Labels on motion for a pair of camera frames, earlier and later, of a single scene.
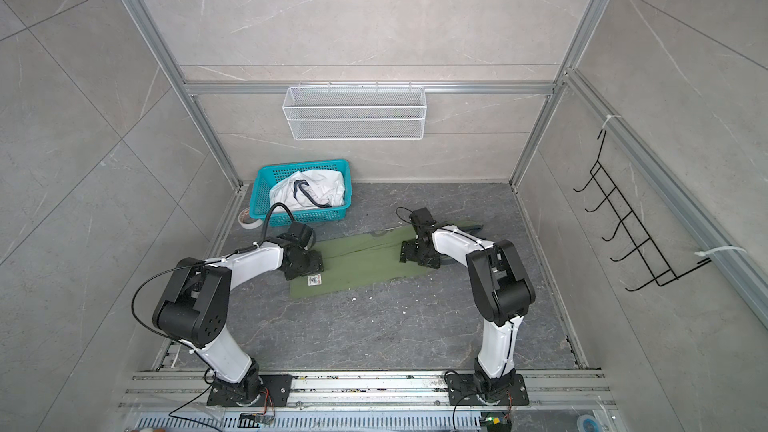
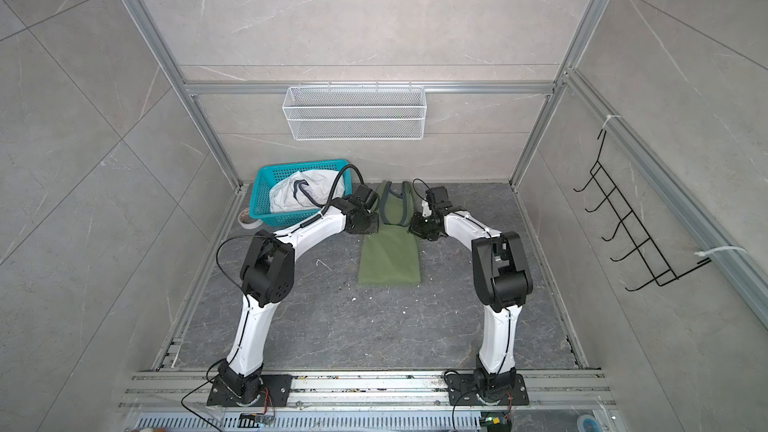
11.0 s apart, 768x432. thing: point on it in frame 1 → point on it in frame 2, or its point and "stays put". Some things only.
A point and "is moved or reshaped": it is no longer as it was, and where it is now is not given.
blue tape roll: [588, 423] stays put
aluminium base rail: [145, 390] stays put
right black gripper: [408, 254] → [416, 227]
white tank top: [311, 189] stays put
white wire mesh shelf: [354, 113] stays put
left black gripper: [317, 265] → [375, 225]
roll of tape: [246, 221] stays put
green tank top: [366, 260] is moved or reshaped
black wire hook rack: [646, 252] stays put
